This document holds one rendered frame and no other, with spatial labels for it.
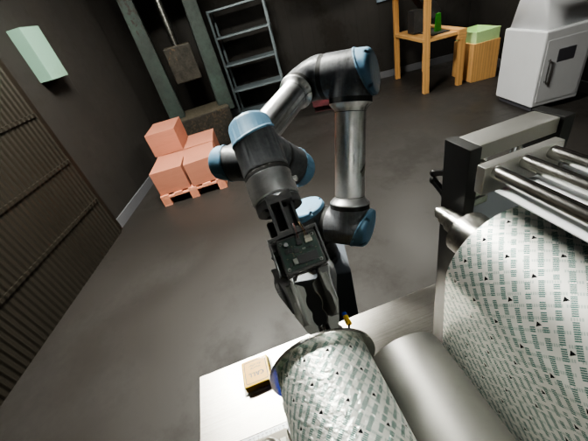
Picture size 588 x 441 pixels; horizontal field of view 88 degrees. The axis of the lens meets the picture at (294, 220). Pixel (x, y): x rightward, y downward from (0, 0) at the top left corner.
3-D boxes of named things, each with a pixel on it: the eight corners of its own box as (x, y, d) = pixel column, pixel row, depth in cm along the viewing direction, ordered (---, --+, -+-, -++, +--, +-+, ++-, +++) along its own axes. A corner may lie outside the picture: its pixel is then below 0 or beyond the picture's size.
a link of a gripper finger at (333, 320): (337, 341, 38) (307, 274, 41) (332, 337, 44) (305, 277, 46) (359, 331, 39) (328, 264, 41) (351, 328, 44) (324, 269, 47)
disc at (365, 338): (375, 372, 46) (370, 311, 37) (377, 375, 45) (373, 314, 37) (283, 409, 44) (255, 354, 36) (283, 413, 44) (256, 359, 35)
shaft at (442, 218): (446, 214, 48) (447, 198, 46) (474, 235, 43) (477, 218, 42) (428, 221, 48) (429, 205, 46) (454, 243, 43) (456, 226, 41)
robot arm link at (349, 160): (333, 235, 103) (332, 57, 87) (377, 241, 95) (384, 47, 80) (318, 247, 93) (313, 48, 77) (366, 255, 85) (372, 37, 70)
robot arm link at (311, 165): (274, 151, 67) (243, 136, 57) (320, 151, 61) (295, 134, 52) (269, 187, 67) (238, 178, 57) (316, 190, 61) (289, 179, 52)
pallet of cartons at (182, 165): (177, 164, 477) (155, 120, 436) (238, 150, 466) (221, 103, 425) (148, 211, 373) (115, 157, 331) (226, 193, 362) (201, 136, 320)
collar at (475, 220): (482, 240, 44) (488, 205, 41) (518, 267, 40) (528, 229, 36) (444, 255, 44) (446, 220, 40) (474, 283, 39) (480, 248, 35)
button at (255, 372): (269, 358, 82) (266, 353, 80) (274, 382, 76) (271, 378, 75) (243, 367, 81) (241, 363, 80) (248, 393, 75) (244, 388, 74)
